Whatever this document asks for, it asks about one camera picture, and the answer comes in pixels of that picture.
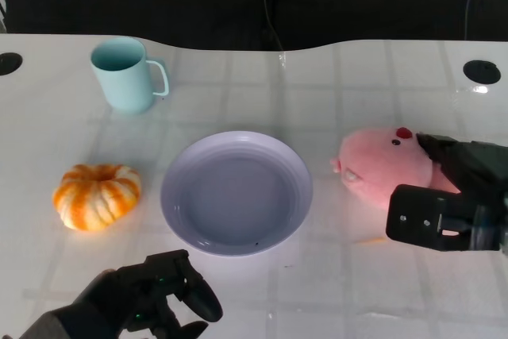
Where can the pink plush doll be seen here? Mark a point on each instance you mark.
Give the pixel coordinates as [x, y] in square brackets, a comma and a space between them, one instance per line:
[377, 164]

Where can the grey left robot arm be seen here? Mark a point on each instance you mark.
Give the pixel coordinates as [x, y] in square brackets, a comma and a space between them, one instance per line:
[59, 325]

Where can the orange white plush pumpkin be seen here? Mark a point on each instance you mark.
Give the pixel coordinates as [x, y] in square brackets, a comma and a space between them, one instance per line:
[95, 200]

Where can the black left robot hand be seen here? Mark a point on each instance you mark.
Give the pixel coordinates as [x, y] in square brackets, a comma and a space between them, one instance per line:
[127, 295]

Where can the mint green mug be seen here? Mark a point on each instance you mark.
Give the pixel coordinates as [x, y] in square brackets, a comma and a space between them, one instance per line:
[123, 85]

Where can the lavender round plate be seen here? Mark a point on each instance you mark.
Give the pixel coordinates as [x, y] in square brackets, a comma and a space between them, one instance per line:
[238, 196]

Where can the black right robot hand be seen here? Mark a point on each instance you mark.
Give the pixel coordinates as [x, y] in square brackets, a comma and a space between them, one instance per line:
[476, 180]

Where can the black table grommet hole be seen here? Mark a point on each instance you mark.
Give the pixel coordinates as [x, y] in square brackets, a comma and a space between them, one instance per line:
[481, 72]
[8, 64]

